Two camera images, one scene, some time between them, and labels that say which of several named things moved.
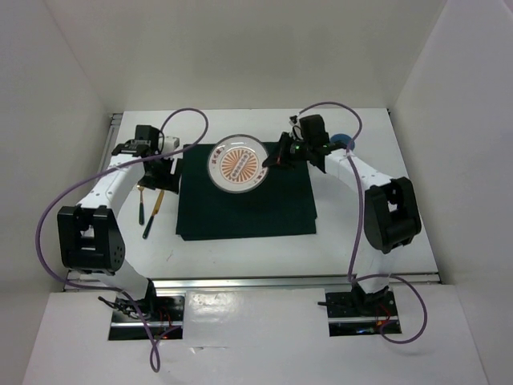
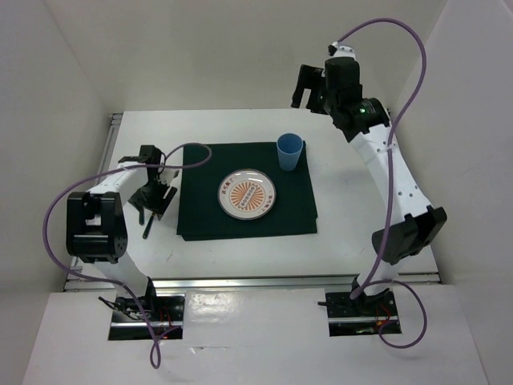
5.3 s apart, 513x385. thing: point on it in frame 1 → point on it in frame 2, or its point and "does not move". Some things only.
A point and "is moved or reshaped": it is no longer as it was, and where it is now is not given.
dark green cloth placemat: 282,204 does not move
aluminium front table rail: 244,282 does not move
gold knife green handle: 153,214 does not move
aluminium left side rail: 111,140 does not move
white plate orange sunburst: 236,164 → 247,194
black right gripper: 280,156 → 311,79
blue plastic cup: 344,139 is moved or reshaped
